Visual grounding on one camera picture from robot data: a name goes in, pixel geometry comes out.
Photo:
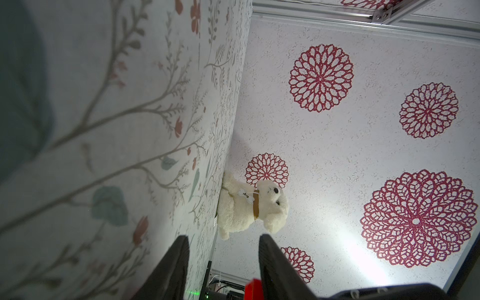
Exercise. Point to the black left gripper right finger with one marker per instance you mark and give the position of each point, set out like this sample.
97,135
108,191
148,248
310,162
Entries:
279,279

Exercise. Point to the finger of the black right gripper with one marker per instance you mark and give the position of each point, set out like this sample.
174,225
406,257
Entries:
423,291

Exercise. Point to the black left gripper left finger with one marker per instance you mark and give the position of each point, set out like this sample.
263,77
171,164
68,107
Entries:
168,279

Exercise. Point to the red lego brick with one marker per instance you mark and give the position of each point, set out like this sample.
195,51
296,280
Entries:
254,290

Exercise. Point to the white plush toy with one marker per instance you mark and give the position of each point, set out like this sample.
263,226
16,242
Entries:
241,204

